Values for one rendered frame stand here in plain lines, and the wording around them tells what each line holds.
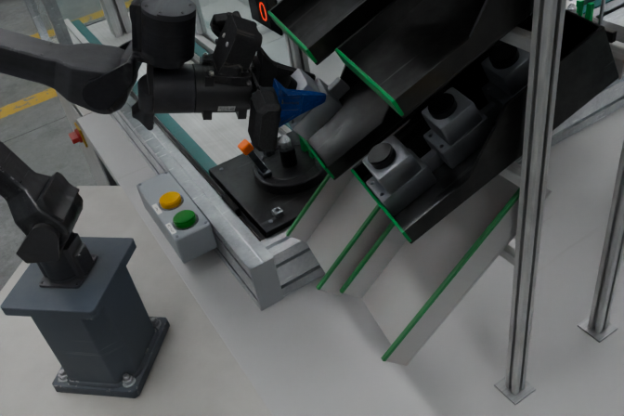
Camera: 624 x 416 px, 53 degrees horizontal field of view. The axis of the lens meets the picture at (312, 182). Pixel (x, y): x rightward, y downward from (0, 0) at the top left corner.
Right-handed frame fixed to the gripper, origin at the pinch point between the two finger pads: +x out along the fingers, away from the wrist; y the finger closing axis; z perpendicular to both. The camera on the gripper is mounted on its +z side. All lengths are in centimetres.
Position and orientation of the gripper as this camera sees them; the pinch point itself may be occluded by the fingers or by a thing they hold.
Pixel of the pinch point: (292, 87)
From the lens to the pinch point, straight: 78.1
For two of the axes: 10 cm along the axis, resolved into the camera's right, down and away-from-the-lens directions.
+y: -2.7, -6.1, 7.5
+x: 9.5, -0.5, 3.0
